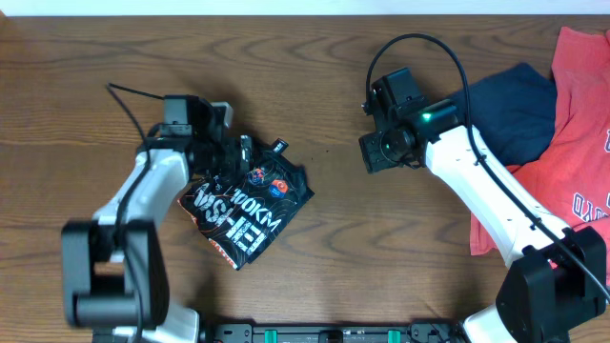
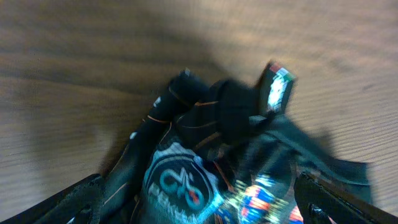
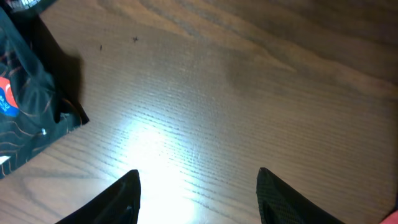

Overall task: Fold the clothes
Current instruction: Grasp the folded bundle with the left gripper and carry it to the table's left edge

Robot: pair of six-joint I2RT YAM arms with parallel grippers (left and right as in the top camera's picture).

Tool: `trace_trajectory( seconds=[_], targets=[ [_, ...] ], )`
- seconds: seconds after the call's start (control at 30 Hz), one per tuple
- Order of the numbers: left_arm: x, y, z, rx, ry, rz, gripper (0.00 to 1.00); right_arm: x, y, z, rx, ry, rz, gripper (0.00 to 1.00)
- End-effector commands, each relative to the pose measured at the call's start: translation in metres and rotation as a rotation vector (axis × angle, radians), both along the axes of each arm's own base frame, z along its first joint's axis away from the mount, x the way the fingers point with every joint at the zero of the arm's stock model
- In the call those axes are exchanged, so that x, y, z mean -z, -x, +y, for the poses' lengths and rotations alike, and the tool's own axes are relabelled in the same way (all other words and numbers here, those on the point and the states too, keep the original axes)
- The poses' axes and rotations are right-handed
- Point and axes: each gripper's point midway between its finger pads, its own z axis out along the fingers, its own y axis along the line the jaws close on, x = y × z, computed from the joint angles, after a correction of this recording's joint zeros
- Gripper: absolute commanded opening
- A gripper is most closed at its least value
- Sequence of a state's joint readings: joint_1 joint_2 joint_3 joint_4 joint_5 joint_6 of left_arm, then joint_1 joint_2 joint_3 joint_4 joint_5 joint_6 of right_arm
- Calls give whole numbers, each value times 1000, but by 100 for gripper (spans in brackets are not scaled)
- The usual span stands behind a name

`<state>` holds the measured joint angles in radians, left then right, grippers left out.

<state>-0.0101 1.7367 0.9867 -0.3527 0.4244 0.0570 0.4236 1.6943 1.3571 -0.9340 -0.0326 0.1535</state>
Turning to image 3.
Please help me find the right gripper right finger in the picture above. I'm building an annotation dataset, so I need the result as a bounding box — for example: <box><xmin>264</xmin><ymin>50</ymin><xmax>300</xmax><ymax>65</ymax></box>
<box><xmin>256</xmin><ymin>167</ymin><xmax>342</xmax><ymax>224</ymax></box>

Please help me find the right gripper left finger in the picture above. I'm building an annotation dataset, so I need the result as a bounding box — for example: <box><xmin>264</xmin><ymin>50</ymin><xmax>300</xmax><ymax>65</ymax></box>
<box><xmin>57</xmin><ymin>170</ymin><xmax>141</xmax><ymax>224</ymax></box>

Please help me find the red t-shirt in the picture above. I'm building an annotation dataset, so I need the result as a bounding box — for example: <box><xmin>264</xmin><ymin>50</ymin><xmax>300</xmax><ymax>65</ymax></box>
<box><xmin>380</xmin><ymin>210</ymin><xmax>398</xmax><ymax>224</ymax></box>

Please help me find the black orange-patterned jersey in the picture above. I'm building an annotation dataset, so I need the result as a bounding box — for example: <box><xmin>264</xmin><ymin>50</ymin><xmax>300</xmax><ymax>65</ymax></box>
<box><xmin>1</xmin><ymin>1</ymin><xmax>89</xmax><ymax>178</ymax></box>

